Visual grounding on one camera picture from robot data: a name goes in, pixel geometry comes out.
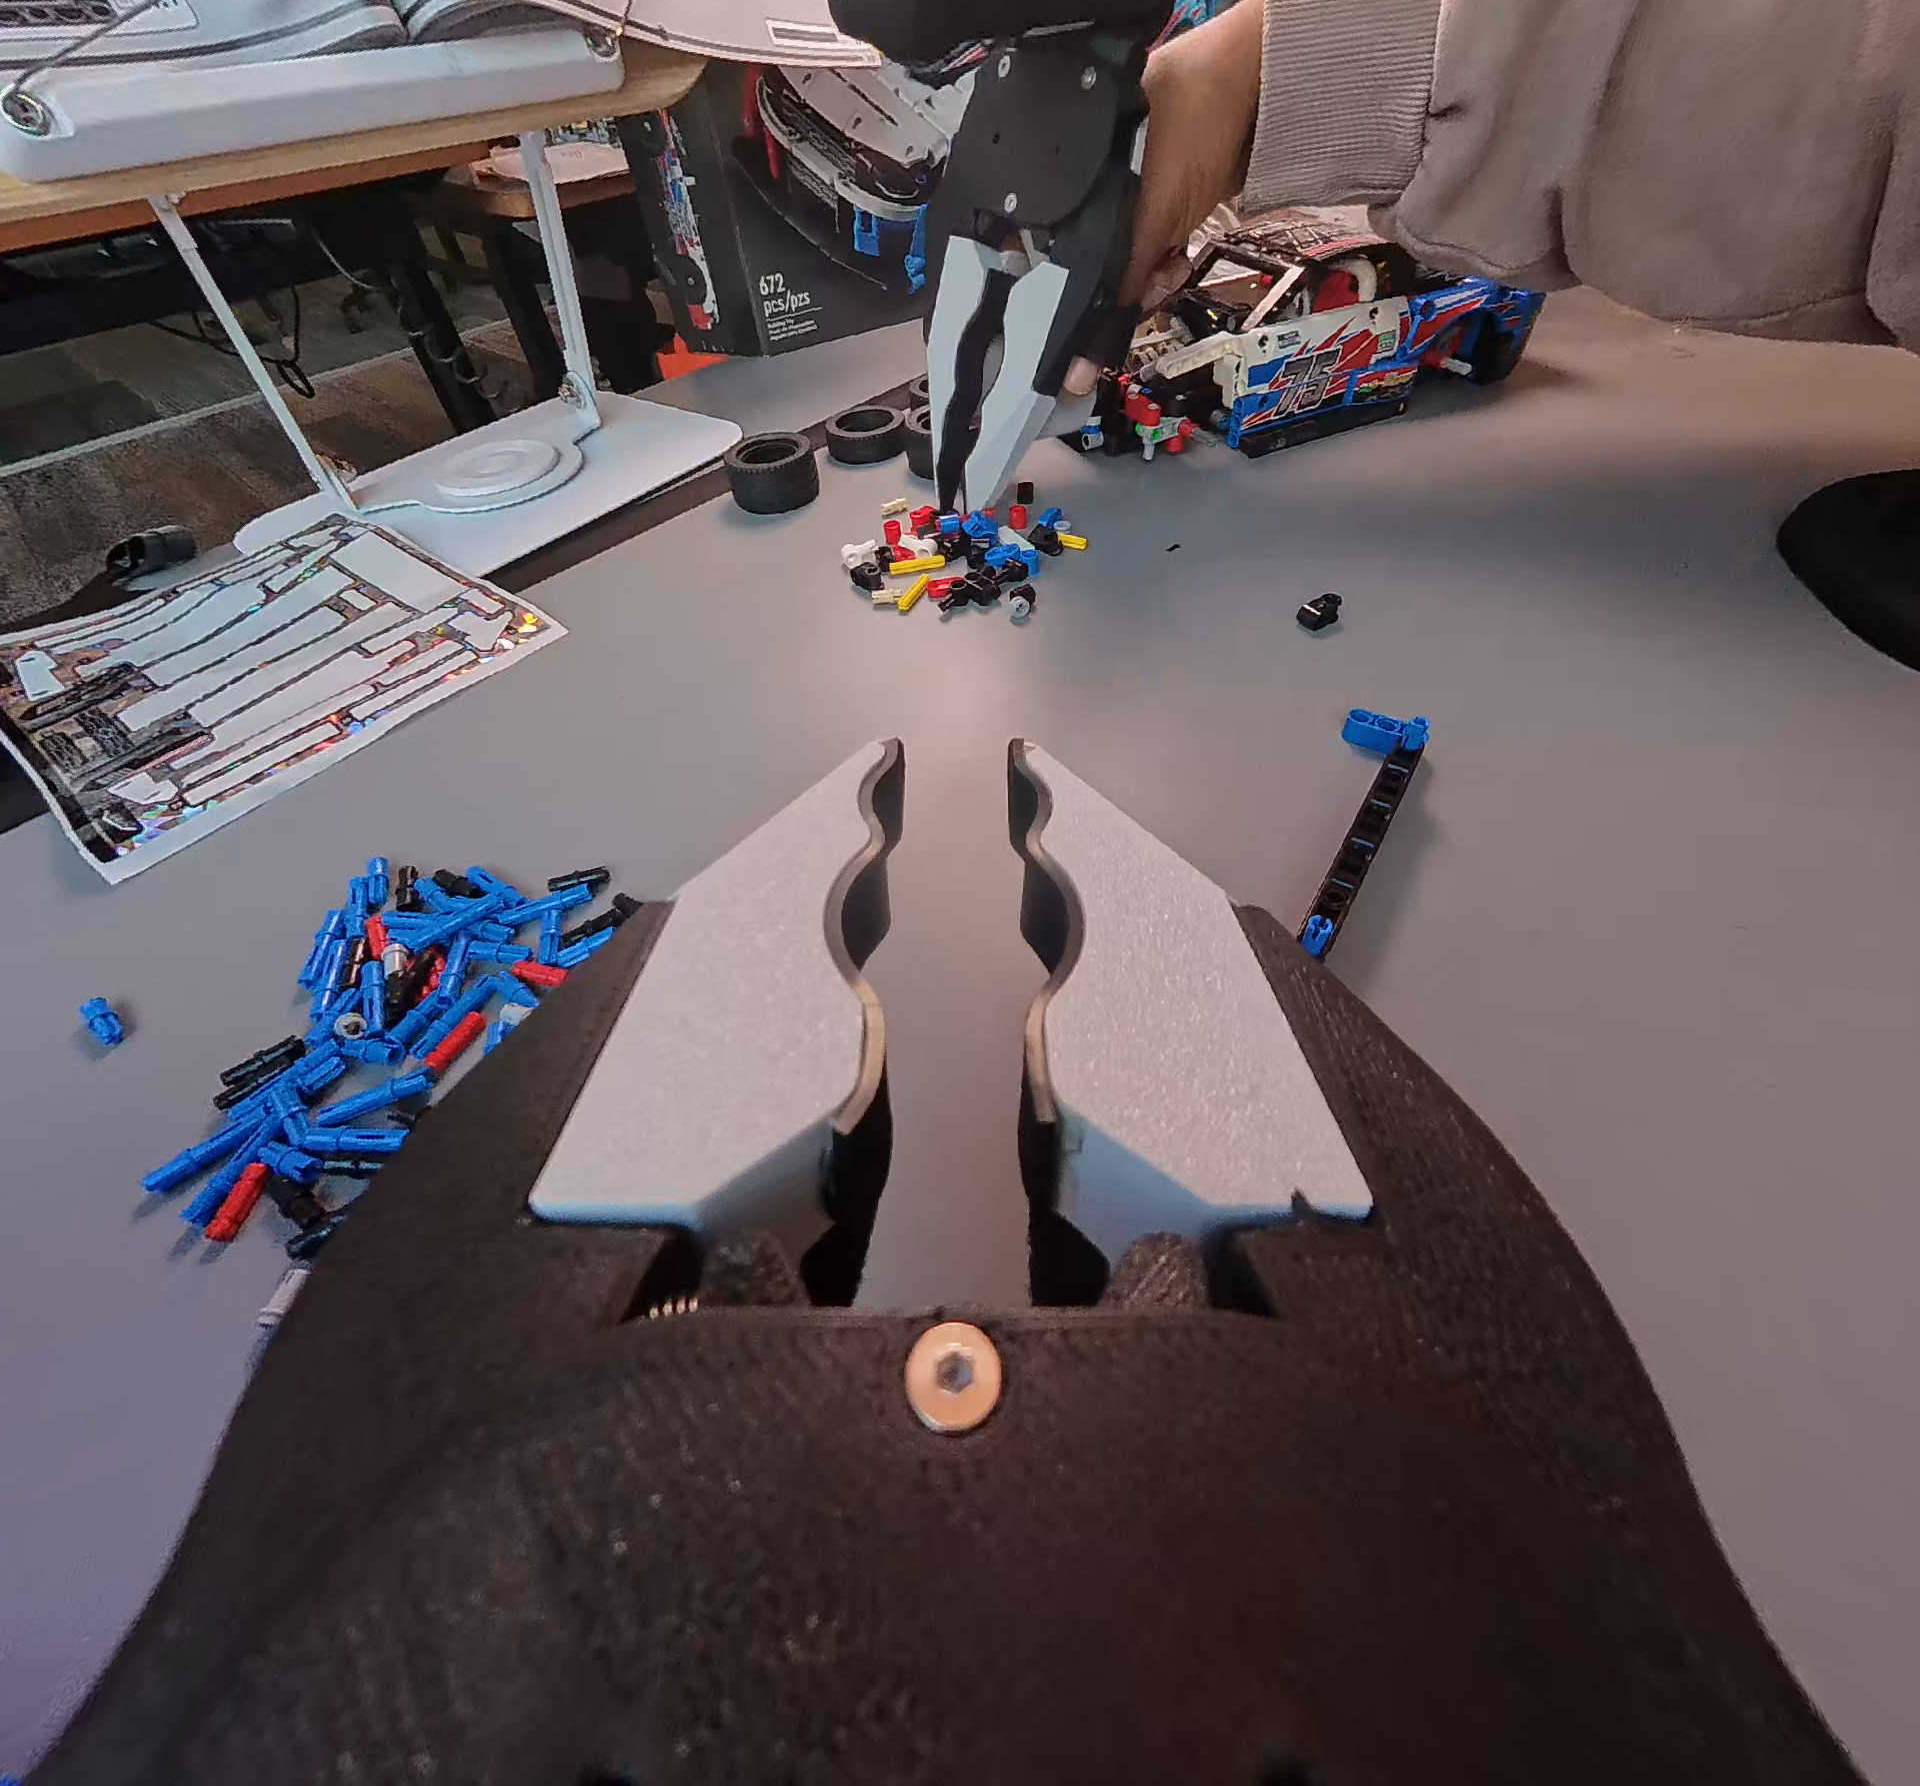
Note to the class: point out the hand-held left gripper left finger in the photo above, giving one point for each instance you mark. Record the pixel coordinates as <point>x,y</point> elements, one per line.
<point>705,1036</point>

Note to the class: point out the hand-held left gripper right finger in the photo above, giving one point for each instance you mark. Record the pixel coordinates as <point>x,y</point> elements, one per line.
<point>1185,1052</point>

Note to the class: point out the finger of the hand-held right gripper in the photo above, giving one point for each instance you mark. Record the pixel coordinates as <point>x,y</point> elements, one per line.
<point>948,347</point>
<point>1042,331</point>

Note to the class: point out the pile of mixed lego pieces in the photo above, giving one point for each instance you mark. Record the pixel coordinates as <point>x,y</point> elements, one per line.
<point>959,552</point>

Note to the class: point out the person's right forearm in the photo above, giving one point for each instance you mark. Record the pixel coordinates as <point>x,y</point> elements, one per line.
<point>1575,60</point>

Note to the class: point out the lego set cardboard box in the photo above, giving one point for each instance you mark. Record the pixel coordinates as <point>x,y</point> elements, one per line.
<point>780,255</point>

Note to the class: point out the lego race car model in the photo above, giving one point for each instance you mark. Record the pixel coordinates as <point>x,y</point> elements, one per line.
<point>1319,378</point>

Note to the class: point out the black lego beam blue connectors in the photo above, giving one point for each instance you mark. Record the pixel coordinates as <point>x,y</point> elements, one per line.
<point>1369,826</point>

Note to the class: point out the pile of blue lego pins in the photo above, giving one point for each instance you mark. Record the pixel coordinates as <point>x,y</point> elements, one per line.
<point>375,1052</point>

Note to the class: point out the small black lego connector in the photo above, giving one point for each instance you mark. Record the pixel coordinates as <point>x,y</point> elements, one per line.
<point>1319,611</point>

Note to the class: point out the grey lego pin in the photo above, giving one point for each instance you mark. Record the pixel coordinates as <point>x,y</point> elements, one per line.
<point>279,1299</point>

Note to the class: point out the single blue lego pin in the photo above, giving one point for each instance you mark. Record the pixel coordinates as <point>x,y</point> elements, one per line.
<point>101,1021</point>

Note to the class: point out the person's right hand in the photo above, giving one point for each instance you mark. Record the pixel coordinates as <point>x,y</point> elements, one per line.
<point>1201,136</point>

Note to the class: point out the white book stand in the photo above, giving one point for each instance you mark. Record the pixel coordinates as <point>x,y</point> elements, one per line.
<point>645,444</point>

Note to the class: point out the brown cardboard box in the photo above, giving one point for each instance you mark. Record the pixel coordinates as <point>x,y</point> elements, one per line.
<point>555,174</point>

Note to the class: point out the sticker sheet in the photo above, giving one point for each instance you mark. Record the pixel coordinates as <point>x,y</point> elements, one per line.
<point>225,662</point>

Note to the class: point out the wooden desk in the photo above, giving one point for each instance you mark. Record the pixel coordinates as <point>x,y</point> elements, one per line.
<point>301,189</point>

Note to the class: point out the dark grey plastic part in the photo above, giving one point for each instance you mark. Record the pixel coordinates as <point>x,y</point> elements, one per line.
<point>151,547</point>

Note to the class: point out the black round cushion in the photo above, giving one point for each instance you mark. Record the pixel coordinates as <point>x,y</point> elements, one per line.
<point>1861,556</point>

